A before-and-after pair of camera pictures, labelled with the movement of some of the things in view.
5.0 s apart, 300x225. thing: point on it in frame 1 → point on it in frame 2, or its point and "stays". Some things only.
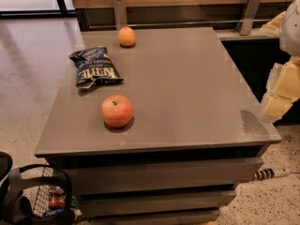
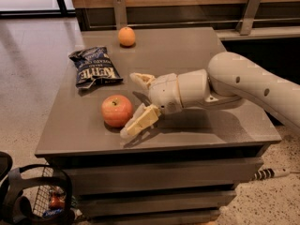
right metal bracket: [245, 24] stays
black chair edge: [6, 164] stays
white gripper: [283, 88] → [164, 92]
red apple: [116, 111] stays
